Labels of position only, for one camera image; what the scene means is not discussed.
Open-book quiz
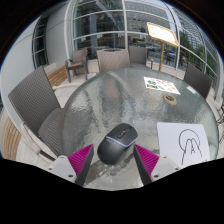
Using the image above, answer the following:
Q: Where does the white printed mouse pad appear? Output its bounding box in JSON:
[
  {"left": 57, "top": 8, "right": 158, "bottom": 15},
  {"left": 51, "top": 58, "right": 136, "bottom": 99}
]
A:
[{"left": 156, "top": 122, "right": 211, "bottom": 167}]

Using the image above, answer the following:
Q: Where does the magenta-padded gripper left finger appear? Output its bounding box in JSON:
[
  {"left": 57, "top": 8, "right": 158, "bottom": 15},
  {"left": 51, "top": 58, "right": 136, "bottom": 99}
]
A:
[{"left": 48, "top": 143, "right": 95, "bottom": 187}]

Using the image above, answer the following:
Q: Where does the gold menu display stand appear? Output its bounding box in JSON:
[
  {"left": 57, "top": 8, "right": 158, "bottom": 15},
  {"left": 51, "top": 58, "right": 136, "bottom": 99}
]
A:
[{"left": 146, "top": 21, "right": 180, "bottom": 72}]

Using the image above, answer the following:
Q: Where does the colourful printed menu sheet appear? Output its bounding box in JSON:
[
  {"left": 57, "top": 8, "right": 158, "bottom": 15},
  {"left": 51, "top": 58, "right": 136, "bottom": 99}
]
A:
[{"left": 143, "top": 76, "right": 181, "bottom": 96}]

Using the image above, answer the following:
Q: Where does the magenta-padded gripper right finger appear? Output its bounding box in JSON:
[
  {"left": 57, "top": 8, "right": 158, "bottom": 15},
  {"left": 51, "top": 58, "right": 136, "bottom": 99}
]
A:
[{"left": 132, "top": 143, "right": 180, "bottom": 187}]

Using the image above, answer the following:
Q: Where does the brass table centre ring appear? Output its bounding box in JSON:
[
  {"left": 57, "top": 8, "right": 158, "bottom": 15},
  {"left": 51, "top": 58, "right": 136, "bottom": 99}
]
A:
[{"left": 162, "top": 93, "right": 178, "bottom": 106}]

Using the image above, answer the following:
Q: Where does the dark grey computer mouse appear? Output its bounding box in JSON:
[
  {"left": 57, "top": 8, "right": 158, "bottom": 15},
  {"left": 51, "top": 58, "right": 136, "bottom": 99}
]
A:
[{"left": 96, "top": 122, "right": 138, "bottom": 166}]

